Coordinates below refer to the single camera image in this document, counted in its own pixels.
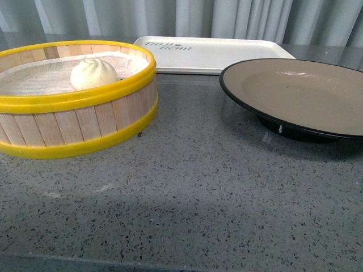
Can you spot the white steamed bun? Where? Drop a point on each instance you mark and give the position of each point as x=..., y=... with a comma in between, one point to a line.
x=91, y=73

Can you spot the brown plate with black rim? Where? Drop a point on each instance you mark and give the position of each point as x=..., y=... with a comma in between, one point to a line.
x=301, y=100

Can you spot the white bear print tray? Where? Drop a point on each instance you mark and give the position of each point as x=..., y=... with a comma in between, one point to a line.
x=208, y=56

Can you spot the yellow rimmed bamboo steamer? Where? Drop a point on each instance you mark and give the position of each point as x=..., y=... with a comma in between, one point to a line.
x=79, y=122

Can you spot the white steamer cloth liner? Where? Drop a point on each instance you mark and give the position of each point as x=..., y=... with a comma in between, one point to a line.
x=53, y=76

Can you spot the grey pleated curtain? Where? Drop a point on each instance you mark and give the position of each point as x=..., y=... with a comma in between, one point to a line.
x=329, y=23

